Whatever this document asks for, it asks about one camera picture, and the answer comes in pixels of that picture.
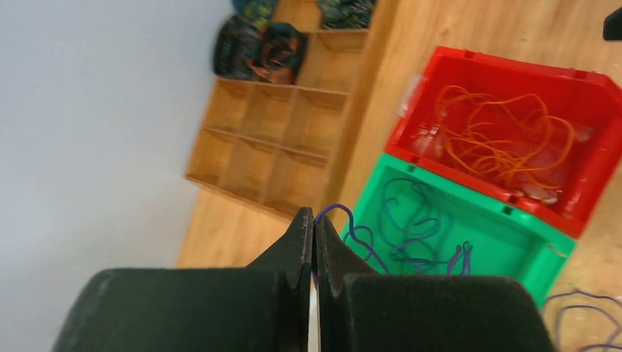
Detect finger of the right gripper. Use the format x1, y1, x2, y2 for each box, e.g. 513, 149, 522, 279
602, 7, 622, 41

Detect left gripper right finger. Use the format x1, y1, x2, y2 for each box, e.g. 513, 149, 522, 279
315, 216, 554, 351

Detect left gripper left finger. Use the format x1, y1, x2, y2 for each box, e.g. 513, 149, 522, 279
53, 208, 313, 351

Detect purple wire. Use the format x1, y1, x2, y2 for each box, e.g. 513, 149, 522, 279
313, 202, 475, 278

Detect orange wires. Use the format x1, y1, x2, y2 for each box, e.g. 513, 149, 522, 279
432, 84, 577, 193

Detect green plastic bin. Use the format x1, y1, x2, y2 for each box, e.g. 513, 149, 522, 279
342, 155, 576, 306

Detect red plastic bin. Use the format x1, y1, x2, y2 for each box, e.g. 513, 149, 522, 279
384, 46, 621, 239

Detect wooden compartment tray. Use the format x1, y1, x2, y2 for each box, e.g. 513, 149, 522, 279
186, 1, 399, 217

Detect black rolled belt middle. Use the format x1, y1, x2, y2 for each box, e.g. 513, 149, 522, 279
246, 22, 308, 84

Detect black rolled belt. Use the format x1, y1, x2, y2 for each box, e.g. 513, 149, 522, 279
246, 22, 308, 84
211, 15, 263, 81

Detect black rolled belt top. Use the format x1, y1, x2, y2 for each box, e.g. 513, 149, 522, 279
211, 15, 263, 81

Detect green rolled belt lower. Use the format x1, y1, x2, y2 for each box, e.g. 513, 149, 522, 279
316, 0, 376, 29

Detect blue green rolled belt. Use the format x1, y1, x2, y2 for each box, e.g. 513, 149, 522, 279
231, 0, 279, 29

